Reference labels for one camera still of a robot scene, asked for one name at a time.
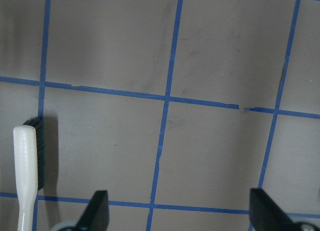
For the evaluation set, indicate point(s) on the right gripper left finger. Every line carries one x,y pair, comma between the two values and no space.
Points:
95,217

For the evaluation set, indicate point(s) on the white brush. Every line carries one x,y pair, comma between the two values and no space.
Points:
29,165

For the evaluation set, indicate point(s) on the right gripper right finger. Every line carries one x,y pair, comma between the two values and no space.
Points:
266,215

